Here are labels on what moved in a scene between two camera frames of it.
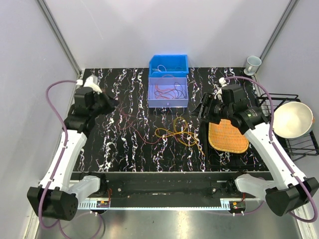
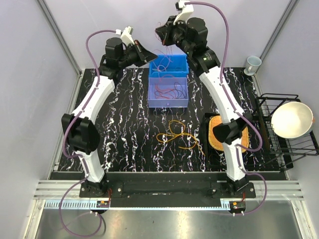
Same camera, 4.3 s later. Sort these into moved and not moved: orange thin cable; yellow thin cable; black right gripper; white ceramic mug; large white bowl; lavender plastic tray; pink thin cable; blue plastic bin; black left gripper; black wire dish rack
Moved: yellow thin cable; pink thin cable; black right gripper; black left gripper
Not moved: lavender plastic tray; black wire dish rack; blue plastic bin; white ceramic mug; orange thin cable; large white bowl
